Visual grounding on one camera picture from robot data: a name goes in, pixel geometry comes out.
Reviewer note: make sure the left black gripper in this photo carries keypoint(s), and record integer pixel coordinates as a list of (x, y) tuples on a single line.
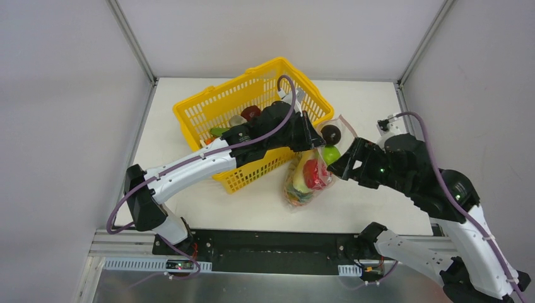
[(301, 131)]

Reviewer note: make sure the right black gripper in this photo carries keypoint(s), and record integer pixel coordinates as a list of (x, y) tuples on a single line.
[(364, 160)]

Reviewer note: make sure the green apple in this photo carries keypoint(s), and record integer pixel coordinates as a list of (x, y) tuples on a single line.
[(330, 154)]

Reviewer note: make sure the dark avocado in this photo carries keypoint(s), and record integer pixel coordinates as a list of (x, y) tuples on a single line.
[(331, 134)]

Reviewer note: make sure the red bell pepper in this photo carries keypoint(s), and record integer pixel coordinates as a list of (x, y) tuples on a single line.
[(315, 174)]

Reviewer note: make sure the clear zip top bag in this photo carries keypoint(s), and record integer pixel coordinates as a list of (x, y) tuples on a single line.
[(348, 134)]

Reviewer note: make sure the white radish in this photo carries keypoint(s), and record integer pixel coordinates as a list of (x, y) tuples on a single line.
[(299, 181)]

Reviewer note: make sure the toy pineapple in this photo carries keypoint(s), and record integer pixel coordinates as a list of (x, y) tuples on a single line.
[(295, 197)]

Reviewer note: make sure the yellow plastic basket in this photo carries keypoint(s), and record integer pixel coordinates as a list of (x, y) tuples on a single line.
[(215, 105)]

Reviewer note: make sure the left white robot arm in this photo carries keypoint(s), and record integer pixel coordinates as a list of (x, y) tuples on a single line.
[(279, 125)]

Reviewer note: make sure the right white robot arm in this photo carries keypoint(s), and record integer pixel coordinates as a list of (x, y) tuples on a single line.
[(476, 273)]

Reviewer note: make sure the dark red apple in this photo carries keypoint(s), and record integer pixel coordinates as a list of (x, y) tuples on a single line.
[(251, 112)]

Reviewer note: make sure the green leafy vegetable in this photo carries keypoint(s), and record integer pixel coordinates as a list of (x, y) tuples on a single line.
[(218, 132)]

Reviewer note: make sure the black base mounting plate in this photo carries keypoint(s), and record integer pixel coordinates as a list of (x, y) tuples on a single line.
[(294, 253)]

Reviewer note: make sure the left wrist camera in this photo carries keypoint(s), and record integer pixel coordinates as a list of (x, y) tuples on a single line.
[(288, 97)]

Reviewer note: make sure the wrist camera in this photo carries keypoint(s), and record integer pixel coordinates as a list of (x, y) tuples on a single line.
[(387, 129), (288, 97)]

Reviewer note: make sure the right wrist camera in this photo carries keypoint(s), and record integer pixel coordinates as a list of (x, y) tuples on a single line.
[(387, 129)]

